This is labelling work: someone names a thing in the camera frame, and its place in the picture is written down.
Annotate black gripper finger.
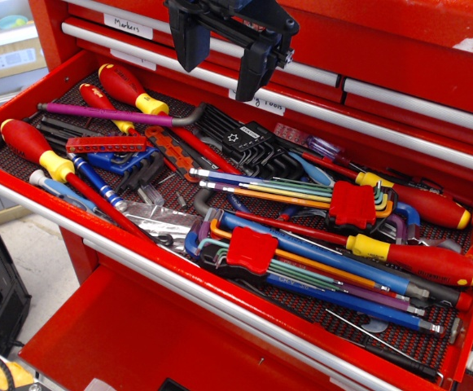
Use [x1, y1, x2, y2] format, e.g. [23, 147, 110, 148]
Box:
[235, 38, 278, 102]
[169, 8, 211, 72]

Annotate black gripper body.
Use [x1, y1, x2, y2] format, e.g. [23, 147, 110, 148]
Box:
[164, 1, 300, 66]

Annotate orange black tool holder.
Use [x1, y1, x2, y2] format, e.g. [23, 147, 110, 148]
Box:
[145, 125, 199, 183]

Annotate red bit holder strip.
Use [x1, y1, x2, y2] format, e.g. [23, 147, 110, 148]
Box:
[65, 136, 147, 154]

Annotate blue hex key holder set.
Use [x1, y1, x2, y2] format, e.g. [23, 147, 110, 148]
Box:
[86, 147, 164, 193]

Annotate white label markers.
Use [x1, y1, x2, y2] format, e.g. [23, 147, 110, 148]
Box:
[103, 14, 153, 40]

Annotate large red yellow screwdriver back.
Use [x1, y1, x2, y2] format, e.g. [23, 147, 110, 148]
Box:
[99, 64, 169, 115]

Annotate purple long hex key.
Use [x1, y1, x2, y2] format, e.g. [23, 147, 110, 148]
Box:
[37, 103, 207, 127]

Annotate black torx key set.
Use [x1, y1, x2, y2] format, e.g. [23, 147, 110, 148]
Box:
[195, 103, 304, 180]

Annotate small red yellow screwdriver back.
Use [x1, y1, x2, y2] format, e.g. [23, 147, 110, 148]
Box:
[79, 83, 138, 135]

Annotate red tool chest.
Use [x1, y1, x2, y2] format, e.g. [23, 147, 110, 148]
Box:
[31, 1, 473, 390]

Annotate large blue hex key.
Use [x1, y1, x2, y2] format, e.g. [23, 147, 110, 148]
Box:
[217, 213, 430, 301]

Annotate rainbow hex key set upper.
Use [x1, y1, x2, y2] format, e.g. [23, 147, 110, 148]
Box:
[189, 169, 396, 230]

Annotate rainbow hex key set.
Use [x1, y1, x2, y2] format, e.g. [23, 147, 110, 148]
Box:
[189, 169, 396, 230]
[184, 220, 445, 336]

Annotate blue metal precision screwdriver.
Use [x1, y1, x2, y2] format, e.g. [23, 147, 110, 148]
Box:
[68, 153, 128, 212]

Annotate clear plastic bag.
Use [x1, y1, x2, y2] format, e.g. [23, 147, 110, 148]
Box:
[123, 202, 201, 248]

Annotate rainbow hex key set lower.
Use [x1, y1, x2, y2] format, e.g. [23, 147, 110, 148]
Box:
[184, 220, 445, 336]

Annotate red yellow screwdriver front left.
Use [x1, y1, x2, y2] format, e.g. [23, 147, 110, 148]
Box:
[0, 119, 156, 244]

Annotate cardboard box with label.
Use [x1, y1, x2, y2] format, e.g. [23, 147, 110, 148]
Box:
[0, 38, 46, 79]

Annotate light blue white screwdriver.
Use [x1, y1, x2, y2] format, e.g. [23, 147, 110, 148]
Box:
[29, 169, 112, 222]

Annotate open red tool drawer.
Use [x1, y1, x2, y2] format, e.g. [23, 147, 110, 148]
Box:
[0, 49, 473, 391]

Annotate red yellow screwdriver right upper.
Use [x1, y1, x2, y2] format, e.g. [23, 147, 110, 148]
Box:
[297, 152, 471, 230]

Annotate black red drawer liner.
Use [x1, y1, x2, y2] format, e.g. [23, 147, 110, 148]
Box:
[0, 72, 473, 374]

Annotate red yellow screwdriver right lower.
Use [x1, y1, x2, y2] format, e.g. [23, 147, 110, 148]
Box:
[223, 212, 473, 287]

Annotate lower open red drawer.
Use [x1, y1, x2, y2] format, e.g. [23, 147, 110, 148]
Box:
[20, 267, 331, 390]

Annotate thin black long screwdriver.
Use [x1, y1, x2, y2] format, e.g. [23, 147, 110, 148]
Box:
[325, 309, 445, 384]

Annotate purple clear handle screwdriver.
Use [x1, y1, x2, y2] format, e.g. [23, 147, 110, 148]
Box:
[305, 135, 350, 165]

